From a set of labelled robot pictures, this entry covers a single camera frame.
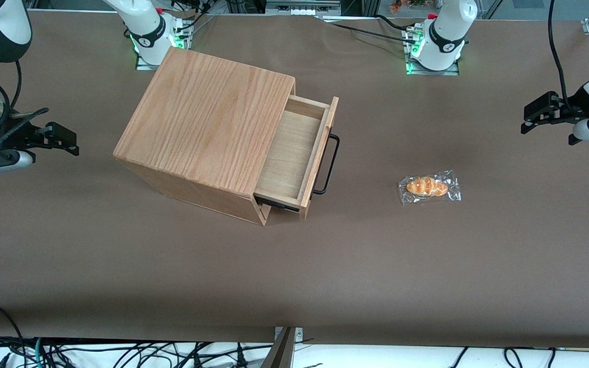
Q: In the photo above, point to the wooden drawer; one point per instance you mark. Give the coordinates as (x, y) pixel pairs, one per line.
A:
(289, 153)

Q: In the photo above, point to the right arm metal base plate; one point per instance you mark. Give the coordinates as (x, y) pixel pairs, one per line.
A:
(143, 65)

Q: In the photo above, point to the grey equipment box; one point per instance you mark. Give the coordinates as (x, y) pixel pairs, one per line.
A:
(302, 6)

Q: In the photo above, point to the metal clamp bracket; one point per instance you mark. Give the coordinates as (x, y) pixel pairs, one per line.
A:
(298, 333)

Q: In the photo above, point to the oak wooden drawer cabinet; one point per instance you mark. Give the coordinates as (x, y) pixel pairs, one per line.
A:
(202, 122)

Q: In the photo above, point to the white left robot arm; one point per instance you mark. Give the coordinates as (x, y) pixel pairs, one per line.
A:
(445, 46)

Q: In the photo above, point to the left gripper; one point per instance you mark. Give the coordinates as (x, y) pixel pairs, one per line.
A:
(567, 111)

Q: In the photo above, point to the bread roll in clear wrapper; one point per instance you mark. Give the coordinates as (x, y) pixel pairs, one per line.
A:
(427, 186)

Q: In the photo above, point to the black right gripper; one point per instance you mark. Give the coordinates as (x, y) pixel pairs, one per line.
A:
(12, 139)

